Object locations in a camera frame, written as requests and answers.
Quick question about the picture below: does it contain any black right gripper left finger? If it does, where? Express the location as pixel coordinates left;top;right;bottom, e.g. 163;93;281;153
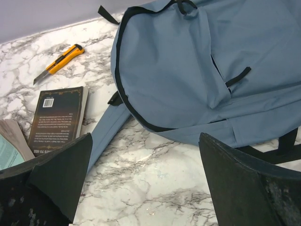
0;133;93;226

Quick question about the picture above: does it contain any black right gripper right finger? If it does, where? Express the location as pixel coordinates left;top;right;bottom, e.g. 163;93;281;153
199;133;301;226

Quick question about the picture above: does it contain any teal paperback book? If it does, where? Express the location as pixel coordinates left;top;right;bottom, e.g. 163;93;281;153
0;119;35;170

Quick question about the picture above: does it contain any blue backpack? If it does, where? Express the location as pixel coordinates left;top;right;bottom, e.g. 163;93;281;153
89;0;301;167

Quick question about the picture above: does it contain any black paperback book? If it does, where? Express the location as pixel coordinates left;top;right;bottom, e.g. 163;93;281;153
28;86;89;157

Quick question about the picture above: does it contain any yellow utility knife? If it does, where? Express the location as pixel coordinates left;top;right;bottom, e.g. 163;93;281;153
33;44;85;85

